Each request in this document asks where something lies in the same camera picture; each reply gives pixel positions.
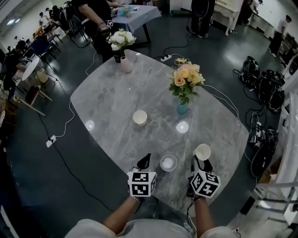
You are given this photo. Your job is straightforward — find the white power cable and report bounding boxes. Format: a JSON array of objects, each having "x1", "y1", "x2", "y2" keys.
[
  {"x1": 202, "y1": 84, "x2": 240, "y2": 121},
  {"x1": 54, "y1": 101, "x2": 75, "y2": 138}
]

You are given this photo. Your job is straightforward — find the blue vase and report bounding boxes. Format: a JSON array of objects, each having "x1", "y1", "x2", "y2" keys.
[{"x1": 176, "y1": 103, "x2": 190, "y2": 116}]

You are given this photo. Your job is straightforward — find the white flower bouquet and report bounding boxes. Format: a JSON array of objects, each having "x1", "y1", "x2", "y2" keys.
[{"x1": 106, "y1": 28, "x2": 137, "y2": 58}]

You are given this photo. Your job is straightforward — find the coiled white cable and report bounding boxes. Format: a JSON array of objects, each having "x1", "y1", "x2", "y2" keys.
[{"x1": 174, "y1": 57, "x2": 193, "y2": 66}]

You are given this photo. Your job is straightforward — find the green rolled mat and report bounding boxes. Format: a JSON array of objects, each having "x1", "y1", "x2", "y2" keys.
[{"x1": 169, "y1": 9, "x2": 190, "y2": 17}]

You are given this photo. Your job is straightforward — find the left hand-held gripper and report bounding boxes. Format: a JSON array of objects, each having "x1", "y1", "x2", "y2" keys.
[{"x1": 127, "y1": 153, "x2": 158, "y2": 198}]

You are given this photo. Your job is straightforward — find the cloth-covered table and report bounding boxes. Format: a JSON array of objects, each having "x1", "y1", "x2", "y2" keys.
[{"x1": 111, "y1": 4, "x2": 163, "y2": 46}]

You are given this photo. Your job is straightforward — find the person's legs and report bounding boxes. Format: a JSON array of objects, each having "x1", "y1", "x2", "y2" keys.
[{"x1": 137, "y1": 197, "x2": 187, "y2": 221}]

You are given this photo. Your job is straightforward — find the person's white shirt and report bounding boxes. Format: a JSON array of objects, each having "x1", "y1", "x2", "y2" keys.
[{"x1": 64, "y1": 218, "x2": 238, "y2": 238}]

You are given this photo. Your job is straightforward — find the cardboard box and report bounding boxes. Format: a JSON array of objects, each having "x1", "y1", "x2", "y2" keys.
[{"x1": 258, "y1": 158, "x2": 284, "y2": 184}]

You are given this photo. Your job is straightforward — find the person's left forearm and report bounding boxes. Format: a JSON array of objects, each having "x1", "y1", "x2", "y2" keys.
[{"x1": 102, "y1": 196, "x2": 142, "y2": 233}]

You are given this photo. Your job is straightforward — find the beige waste bin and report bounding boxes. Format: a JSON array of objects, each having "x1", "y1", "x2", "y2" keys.
[{"x1": 36, "y1": 68, "x2": 49, "y2": 84}]

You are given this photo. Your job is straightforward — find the wooden chair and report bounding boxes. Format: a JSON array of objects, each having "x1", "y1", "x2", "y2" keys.
[{"x1": 13, "y1": 85, "x2": 53, "y2": 117}]

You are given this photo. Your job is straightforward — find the yellow flower bouquet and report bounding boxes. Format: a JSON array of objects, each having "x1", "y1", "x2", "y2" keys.
[{"x1": 166, "y1": 62, "x2": 206, "y2": 106}]

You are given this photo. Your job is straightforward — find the person's right forearm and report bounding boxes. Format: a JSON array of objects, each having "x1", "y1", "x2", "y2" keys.
[{"x1": 193, "y1": 197, "x2": 218, "y2": 234}]

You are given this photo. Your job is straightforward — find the blue chair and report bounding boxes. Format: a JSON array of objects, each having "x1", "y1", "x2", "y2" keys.
[{"x1": 30, "y1": 38, "x2": 62, "y2": 61}]

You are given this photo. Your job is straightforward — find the black power cable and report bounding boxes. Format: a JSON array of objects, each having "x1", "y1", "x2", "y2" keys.
[
  {"x1": 164, "y1": 13, "x2": 194, "y2": 55},
  {"x1": 52, "y1": 144, "x2": 115, "y2": 212}
]

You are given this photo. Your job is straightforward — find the white steel frame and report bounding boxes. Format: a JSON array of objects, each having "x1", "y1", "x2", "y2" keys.
[{"x1": 253, "y1": 76, "x2": 298, "y2": 224}]

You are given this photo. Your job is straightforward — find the black bottle white lid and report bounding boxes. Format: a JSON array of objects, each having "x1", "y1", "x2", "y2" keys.
[{"x1": 111, "y1": 43, "x2": 122, "y2": 64}]

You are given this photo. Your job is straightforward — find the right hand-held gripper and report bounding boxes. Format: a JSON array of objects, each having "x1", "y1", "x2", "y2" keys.
[{"x1": 187, "y1": 156, "x2": 221, "y2": 200}]

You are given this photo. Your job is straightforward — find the white dressing table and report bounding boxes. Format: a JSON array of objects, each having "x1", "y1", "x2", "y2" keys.
[{"x1": 213, "y1": 0, "x2": 244, "y2": 37}]

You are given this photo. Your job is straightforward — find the round white table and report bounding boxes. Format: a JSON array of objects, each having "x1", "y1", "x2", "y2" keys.
[{"x1": 21, "y1": 57, "x2": 41, "y2": 81}]

